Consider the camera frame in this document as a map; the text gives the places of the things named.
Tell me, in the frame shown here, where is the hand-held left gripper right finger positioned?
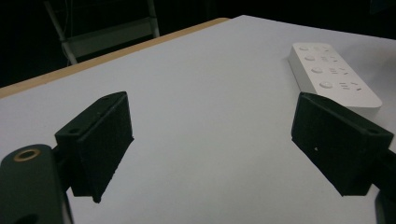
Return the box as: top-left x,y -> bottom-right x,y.
290,91 -> 395,198

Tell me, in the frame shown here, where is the white power strip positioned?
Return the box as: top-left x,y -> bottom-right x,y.
287,42 -> 383,110

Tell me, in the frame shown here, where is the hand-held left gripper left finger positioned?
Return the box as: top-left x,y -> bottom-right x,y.
54,91 -> 135,204

